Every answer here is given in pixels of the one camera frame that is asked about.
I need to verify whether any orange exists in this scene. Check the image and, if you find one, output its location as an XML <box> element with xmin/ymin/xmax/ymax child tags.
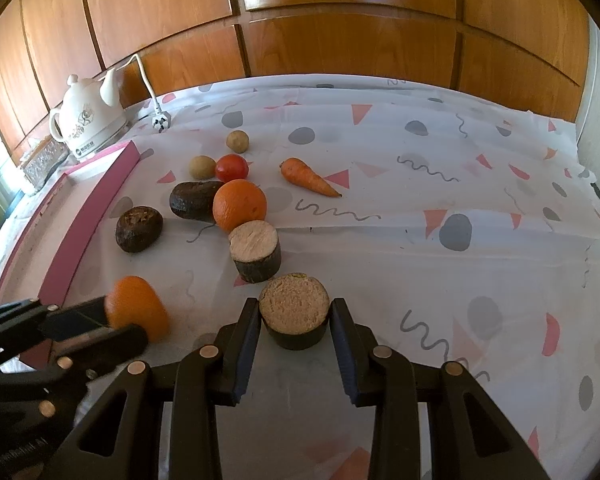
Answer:
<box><xmin>212</xmin><ymin>179</ymin><xmax>268</xmax><ymax>233</ymax></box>
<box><xmin>105</xmin><ymin>275</ymin><xmax>170</xmax><ymax>344</ymax></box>

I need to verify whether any dark brown wrinkled fruit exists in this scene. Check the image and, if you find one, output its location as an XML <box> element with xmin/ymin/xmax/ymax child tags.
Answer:
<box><xmin>169</xmin><ymin>181</ymin><xmax>223</xmax><ymax>223</ymax></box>

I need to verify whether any cut brown cylinder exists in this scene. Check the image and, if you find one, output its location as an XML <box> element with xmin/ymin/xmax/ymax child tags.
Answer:
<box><xmin>259</xmin><ymin>273</ymin><xmax>330</xmax><ymax>351</ymax></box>
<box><xmin>228</xmin><ymin>220</ymin><xmax>282</xmax><ymax>284</ymax></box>

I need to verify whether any small tan round fruit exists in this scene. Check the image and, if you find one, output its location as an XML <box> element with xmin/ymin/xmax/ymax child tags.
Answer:
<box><xmin>188</xmin><ymin>155</ymin><xmax>216</xmax><ymax>180</ymax></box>

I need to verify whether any red tomato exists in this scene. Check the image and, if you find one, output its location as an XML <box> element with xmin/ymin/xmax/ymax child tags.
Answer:
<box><xmin>214</xmin><ymin>154</ymin><xmax>249</xmax><ymax>183</ymax></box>

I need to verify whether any orange carrot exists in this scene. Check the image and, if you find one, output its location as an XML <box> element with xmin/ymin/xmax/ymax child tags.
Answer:
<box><xmin>279</xmin><ymin>157</ymin><xmax>341</xmax><ymax>198</ymax></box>

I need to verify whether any pink edged white tray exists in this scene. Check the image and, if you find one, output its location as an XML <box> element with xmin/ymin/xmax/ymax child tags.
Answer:
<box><xmin>0</xmin><ymin>140</ymin><xmax>143</xmax><ymax>371</ymax></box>

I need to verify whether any silver embossed tissue box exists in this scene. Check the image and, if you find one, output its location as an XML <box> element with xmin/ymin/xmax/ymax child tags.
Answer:
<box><xmin>18</xmin><ymin>136</ymin><xmax>69</xmax><ymax>195</ymax></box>

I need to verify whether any white ceramic electric kettle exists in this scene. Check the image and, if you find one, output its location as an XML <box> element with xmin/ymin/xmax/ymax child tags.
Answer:
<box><xmin>48</xmin><ymin>68</ymin><xmax>126</xmax><ymax>159</ymax></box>

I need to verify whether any patterned white tablecloth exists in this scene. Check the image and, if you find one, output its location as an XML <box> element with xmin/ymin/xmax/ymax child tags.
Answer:
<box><xmin>67</xmin><ymin>76</ymin><xmax>600</xmax><ymax>479</ymax></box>

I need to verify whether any wooden panel cabinet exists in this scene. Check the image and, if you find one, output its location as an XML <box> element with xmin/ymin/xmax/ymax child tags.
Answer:
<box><xmin>0</xmin><ymin>0</ymin><xmax>590</xmax><ymax>160</ymax></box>

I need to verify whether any white power cord with plug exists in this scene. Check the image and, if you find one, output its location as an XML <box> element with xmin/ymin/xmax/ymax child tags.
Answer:
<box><xmin>97</xmin><ymin>52</ymin><xmax>173</xmax><ymax>135</ymax></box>

